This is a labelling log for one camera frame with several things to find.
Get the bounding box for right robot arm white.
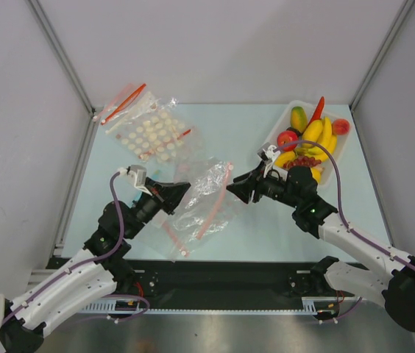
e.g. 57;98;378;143
227;164;415;332

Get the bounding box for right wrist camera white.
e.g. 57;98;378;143
257;143;281;178

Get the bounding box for clear bag pink dots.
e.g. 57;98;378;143
130;157;244;262

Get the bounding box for clear bag red zipper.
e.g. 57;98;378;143
92;83;146;126

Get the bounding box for grey cable duct rail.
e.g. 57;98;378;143
80;296;338;315

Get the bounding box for yellow pepper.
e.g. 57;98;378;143
274;151;297;169

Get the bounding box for green yellow mango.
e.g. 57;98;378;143
290;106;308;134

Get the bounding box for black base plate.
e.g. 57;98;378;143
91;259;355;310

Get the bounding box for clear bag cream dots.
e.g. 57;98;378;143
105;93;195;163

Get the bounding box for yellow pear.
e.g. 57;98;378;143
310;166;324;184

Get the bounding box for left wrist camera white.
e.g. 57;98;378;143
117;165;152;196

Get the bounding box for dark purple fruit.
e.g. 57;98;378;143
287;127;302;138

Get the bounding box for clear bag blue zipper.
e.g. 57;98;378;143
132;169;162;204

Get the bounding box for red apple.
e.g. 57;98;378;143
277;129;298;151

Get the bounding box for red chili pepper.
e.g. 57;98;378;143
309;96;325;124

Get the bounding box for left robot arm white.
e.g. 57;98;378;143
0;176;191;352

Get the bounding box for white plastic fruit basket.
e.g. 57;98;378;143
266;100;352;188

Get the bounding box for red grape bunch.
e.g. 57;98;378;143
283;155;322;170

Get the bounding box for red orange peach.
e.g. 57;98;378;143
332;118;350;136

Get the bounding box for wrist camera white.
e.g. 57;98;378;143
117;165;152;196
257;143;281;178

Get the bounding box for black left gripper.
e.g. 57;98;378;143
124;176;190;239

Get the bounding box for yellow banana bunch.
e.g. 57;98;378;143
313;117;337;162

